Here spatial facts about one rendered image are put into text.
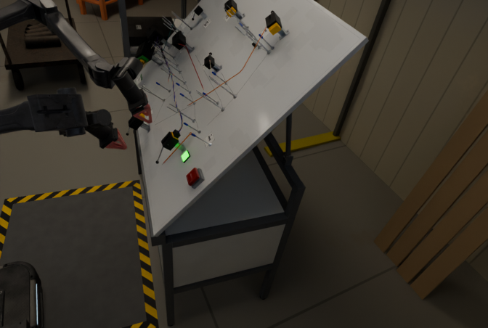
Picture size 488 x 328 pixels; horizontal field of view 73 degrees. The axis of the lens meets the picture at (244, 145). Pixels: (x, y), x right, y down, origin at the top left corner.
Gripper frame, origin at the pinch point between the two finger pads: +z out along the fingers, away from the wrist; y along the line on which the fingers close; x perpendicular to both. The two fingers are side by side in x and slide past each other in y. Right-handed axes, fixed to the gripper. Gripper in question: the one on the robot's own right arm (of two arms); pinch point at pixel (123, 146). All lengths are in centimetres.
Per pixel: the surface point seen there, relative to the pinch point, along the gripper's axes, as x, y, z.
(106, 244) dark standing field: 85, 40, 73
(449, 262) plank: -82, -53, 168
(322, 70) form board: -74, -28, 7
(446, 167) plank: -114, -21, 135
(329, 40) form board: -82, -20, 6
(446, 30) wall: -179, 48, 117
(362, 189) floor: -75, 37, 204
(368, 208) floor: -68, 17, 199
